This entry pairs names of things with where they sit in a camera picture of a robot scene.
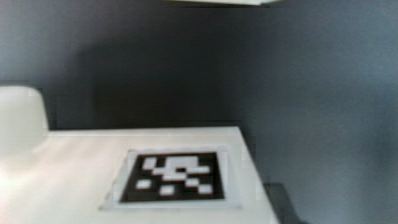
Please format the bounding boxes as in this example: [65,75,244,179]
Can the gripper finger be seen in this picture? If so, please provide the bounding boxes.
[264,183,308,224]

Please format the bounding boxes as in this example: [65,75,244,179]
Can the white front drawer with knob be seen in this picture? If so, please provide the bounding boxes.
[0,86,278,224]

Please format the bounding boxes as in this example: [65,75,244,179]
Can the white drawer housing box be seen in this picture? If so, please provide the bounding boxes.
[166,0,282,6]

